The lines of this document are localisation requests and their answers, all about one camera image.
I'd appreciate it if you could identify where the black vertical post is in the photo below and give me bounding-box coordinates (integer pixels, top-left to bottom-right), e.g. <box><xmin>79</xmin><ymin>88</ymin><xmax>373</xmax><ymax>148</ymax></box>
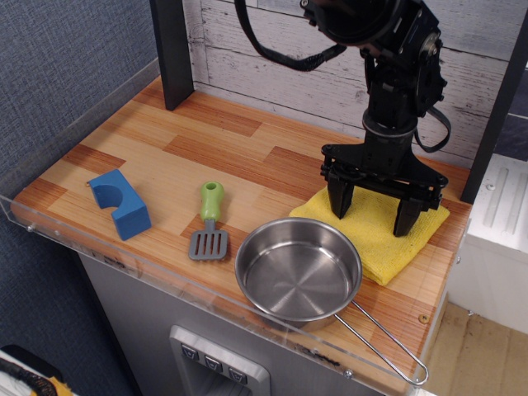
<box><xmin>460</xmin><ymin>14</ymin><xmax>527</xmax><ymax>204</ymax></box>
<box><xmin>149</xmin><ymin>0</ymin><xmax>195</xmax><ymax>111</ymax></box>

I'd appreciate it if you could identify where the white ridged side unit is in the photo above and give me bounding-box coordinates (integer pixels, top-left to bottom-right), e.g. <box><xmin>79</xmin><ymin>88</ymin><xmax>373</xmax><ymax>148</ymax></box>
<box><xmin>447</xmin><ymin>154</ymin><xmax>527</xmax><ymax>333</ymax></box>

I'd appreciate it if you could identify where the green handled grey spatula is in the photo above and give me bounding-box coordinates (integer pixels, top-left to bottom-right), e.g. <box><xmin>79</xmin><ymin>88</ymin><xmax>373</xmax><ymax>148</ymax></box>
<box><xmin>188</xmin><ymin>181</ymin><xmax>229</xmax><ymax>261</ymax></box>

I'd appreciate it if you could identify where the stainless steel pan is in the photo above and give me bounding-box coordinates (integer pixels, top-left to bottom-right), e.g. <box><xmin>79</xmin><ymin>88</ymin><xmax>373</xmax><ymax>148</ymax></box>
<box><xmin>234</xmin><ymin>217</ymin><xmax>429</xmax><ymax>387</ymax></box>

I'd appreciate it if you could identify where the clear acrylic guard rail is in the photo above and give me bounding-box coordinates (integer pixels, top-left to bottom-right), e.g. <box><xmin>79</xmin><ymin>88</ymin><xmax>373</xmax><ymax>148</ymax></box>
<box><xmin>7</xmin><ymin>79</ymin><xmax>469</xmax><ymax>395</ymax></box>

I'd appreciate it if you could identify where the black yellow object corner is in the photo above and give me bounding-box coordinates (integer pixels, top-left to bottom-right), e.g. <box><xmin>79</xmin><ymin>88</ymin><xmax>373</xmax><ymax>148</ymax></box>
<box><xmin>1</xmin><ymin>358</ymin><xmax>74</xmax><ymax>396</ymax></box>

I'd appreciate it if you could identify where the black left vertical post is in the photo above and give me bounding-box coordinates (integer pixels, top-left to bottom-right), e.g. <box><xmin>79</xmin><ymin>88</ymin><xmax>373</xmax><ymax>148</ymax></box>
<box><xmin>149</xmin><ymin>0</ymin><xmax>195</xmax><ymax>111</ymax></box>

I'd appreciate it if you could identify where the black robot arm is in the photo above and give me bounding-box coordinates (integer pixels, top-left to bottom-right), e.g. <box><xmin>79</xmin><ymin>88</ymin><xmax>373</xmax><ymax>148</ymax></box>
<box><xmin>300</xmin><ymin>1</ymin><xmax>450</xmax><ymax>237</ymax></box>

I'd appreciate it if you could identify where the yellow cloth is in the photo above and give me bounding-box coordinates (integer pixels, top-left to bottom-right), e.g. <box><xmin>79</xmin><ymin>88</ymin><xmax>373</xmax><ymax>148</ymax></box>
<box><xmin>290</xmin><ymin>187</ymin><xmax>450</xmax><ymax>286</ymax></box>

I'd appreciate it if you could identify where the silver dispenser button panel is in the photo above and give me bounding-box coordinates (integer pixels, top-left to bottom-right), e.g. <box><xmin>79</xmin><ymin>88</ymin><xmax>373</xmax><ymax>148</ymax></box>
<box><xmin>169</xmin><ymin>325</ymin><xmax>271</xmax><ymax>396</ymax></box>

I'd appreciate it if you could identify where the blue arch wooden block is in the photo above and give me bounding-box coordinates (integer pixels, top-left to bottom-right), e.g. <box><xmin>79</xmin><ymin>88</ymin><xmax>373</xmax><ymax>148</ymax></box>
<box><xmin>88</xmin><ymin>169</ymin><xmax>152</xmax><ymax>241</ymax></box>

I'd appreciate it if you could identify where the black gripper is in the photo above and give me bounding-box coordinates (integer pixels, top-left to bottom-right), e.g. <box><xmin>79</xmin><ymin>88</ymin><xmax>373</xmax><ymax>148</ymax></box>
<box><xmin>321</xmin><ymin>131</ymin><xmax>448</xmax><ymax>237</ymax></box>

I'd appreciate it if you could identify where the black right vertical post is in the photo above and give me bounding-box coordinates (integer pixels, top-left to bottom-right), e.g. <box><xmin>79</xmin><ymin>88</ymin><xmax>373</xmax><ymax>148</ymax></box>
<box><xmin>460</xmin><ymin>14</ymin><xmax>527</xmax><ymax>204</ymax></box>

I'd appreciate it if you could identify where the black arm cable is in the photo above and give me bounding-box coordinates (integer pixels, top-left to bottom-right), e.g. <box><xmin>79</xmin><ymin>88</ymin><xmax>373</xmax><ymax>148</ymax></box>
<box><xmin>233</xmin><ymin>0</ymin><xmax>453</xmax><ymax>154</ymax></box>

